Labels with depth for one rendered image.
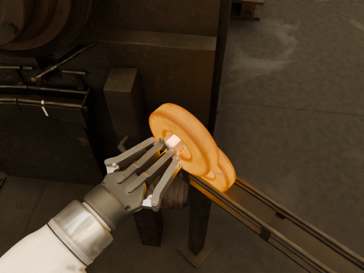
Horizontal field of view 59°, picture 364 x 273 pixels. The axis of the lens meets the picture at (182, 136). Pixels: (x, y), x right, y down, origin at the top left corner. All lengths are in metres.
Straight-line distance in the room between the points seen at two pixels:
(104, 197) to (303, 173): 1.33
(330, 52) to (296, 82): 0.41
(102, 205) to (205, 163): 0.19
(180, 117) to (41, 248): 0.28
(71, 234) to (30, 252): 0.06
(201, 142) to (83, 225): 0.22
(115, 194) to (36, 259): 0.14
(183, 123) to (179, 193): 0.47
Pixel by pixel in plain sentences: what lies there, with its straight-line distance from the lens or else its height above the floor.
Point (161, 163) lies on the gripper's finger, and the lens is 0.55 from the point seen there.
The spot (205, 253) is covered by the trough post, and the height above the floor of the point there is 0.01.
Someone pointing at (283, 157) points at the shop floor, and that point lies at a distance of 1.73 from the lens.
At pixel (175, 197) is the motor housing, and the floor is 0.51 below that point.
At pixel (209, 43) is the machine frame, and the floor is 0.87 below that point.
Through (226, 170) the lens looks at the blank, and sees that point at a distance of 0.75.
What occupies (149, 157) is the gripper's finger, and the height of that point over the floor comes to 0.93.
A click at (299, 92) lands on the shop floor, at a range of 2.07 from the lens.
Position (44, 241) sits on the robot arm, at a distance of 0.50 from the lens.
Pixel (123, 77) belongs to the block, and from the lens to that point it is 0.88.
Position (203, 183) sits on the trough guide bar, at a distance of 0.81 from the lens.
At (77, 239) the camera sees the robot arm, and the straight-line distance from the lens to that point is 0.50.
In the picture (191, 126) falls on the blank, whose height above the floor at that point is 0.98.
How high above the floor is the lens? 1.40
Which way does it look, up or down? 54 degrees down
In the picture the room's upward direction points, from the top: straight up
